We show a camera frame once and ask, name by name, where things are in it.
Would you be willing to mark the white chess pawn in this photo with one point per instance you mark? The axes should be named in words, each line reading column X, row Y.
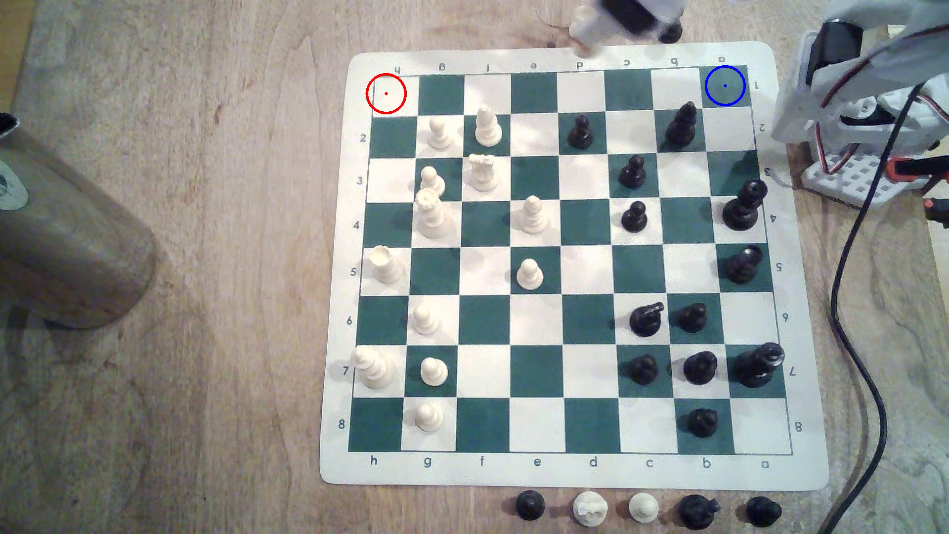
column 643, row 508
column 428, row 417
column 425, row 321
column 531, row 217
column 431, row 182
column 529, row 276
column 434, row 372
column 440, row 135

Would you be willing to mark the green and white chess mat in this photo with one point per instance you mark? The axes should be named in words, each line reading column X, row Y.
column 586, row 297

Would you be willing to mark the white perforated base plate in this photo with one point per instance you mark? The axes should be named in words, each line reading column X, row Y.
column 860, row 185

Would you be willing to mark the white crowned chess piece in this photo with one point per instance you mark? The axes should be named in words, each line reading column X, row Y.
column 482, row 174

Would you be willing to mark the tall white chess queen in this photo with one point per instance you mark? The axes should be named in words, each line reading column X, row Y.
column 431, row 216

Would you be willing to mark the orange and black clamp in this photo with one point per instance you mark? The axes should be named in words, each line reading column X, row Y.
column 904, row 168

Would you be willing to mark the wooden cylinder post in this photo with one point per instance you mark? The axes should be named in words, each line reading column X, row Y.
column 67, row 245

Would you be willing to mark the black chess knight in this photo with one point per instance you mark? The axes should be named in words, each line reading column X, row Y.
column 645, row 320
column 698, row 512

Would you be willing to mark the white chess bishop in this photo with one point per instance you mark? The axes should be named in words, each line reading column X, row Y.
column 373, row 369
column 487, row 130

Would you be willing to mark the black chess rook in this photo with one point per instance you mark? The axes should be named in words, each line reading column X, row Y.
column 673, row 33

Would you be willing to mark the tall black chess king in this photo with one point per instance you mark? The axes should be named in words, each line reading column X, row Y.
column 756, row 366

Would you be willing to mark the black chess pawn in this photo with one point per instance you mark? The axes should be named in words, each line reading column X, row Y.
column 693, row 319
column 700, row 368
column 580, row 133
column 643, row 369
column 530, row 506
column 634, row 218
column 702, row 423
column 632, row 174
column 763, row 512

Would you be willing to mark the white chess knight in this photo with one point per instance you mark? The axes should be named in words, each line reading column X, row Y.
column 590, row 509

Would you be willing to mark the red and black clamp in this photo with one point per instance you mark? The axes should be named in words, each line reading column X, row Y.
column 938, row 213

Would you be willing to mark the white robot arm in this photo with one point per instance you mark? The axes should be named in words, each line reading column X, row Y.
column 852, row 74

